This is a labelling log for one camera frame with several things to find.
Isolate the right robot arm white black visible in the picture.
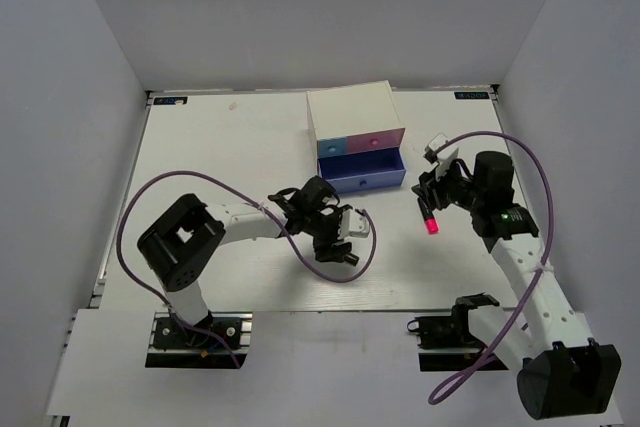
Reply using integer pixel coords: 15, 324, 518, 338
413, 151, 621, 420

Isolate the right table label sticker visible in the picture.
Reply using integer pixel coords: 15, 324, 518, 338
454, 91, 490, 100

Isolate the green highlighter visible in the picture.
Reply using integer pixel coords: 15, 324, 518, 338
315, 242, 359, 266

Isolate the light blue drawer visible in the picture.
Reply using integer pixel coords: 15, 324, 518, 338
317, 137, 347, 158

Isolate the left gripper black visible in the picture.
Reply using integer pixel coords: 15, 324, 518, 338
302, 204, 352, 263

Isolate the pink highlighter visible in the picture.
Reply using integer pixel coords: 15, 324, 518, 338
417, 197, 439, 235

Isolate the left table label sticker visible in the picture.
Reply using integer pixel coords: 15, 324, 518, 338
152, 96, 188, 106

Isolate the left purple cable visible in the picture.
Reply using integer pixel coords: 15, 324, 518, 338
115, 170, 377, 367

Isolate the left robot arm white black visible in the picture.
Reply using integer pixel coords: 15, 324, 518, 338
137, 176, 370, 346

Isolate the table label sticker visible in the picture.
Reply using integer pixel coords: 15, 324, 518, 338
152, 96, 188, 106
454, 91, 490, 100

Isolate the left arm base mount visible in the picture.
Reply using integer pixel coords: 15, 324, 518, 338
145, 312, 253, 370

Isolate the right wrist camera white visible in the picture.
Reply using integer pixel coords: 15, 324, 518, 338
424, 133, 459, 181

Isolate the pink drawer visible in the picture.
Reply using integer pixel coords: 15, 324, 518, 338
346, 127, 405, 154

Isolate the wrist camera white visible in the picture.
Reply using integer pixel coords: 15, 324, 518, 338
338, 209, 371, 240
424, 133, 459, 181

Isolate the white drawer cabinet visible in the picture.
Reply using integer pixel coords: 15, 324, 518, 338
306, 80, 405, 141

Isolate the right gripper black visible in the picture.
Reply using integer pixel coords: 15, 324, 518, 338
412, 157, 485, 212

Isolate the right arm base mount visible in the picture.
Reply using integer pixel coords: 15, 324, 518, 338
407, 315, 485, 372

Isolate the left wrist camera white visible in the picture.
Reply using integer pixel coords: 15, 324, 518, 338
338, 209, 371, 240

